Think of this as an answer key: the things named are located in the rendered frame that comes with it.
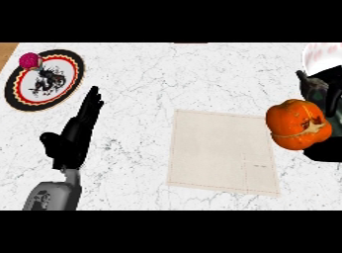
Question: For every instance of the orange pumpkin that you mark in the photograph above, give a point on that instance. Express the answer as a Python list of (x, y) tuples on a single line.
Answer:
[(294, 125)]

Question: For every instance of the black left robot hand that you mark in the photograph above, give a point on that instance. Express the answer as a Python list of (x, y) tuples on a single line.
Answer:
[(74, 138)]

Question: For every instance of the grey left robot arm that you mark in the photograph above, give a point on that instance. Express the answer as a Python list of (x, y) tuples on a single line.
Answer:
[(55, 194)]

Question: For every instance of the beige placemat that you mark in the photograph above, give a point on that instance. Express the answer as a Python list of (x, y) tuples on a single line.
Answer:
[(222, 153)]

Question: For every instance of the white bowl with pink spots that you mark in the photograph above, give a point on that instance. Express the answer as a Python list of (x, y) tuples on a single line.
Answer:
[(324, 54)]

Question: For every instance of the pink cupcake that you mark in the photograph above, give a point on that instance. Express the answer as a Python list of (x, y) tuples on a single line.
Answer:
[(30, 61)]

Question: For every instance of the round plate with black rim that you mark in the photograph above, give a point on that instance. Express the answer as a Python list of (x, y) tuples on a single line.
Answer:
[(45, 82)]

